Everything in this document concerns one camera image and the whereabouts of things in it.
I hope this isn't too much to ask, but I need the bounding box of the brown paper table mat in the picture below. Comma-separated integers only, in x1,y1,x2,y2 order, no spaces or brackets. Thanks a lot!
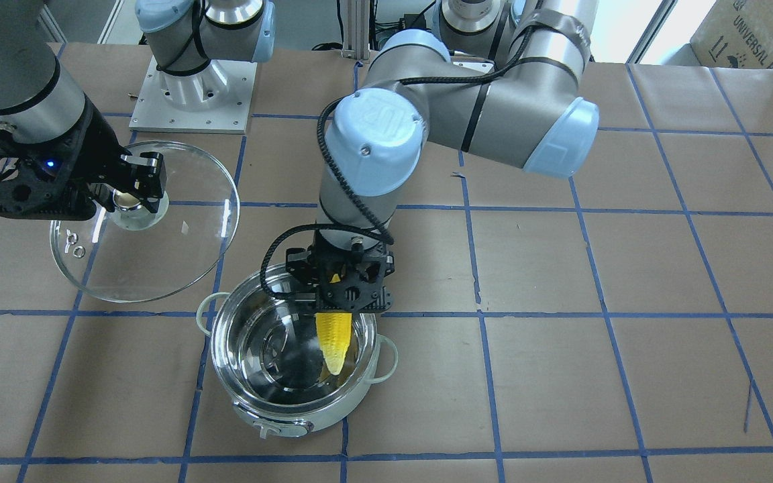
0,51,773,482

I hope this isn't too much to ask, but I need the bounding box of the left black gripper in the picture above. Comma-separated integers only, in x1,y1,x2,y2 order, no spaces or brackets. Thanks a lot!
285,247,332,303

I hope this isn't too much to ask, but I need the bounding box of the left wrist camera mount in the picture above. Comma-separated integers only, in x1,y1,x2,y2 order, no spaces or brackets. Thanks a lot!
313,236,395,314

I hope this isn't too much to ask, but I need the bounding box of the glass pot lid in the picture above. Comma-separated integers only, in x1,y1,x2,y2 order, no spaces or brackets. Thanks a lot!
51,141,239,303

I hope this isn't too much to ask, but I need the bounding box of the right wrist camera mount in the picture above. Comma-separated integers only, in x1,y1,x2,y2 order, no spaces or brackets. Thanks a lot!
0,95,137,221

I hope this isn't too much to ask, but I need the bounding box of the yellow corn cob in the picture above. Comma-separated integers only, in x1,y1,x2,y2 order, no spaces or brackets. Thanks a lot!
314,312,353,376

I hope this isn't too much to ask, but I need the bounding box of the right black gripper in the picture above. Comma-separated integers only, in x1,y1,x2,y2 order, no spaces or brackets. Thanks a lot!
101,151,166,215

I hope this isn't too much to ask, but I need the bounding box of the aluminium frame post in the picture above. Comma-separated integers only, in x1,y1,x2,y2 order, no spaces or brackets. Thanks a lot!
338,1,374,64

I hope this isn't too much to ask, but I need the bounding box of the cardboard box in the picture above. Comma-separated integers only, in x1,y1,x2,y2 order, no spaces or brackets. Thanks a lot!
690,1,773,68

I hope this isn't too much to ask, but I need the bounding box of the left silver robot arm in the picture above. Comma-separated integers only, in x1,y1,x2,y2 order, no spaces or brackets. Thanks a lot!
260,1,599,313

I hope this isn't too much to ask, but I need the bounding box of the white cooking pot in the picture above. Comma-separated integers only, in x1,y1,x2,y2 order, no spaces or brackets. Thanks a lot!
196,273,399,438

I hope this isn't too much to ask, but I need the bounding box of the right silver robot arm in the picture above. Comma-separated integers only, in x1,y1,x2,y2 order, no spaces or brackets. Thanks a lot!
0,1,275,222

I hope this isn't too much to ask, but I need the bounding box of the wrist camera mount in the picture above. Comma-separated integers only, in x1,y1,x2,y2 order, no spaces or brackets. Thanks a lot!
0,95,137,221
313,236,395,314

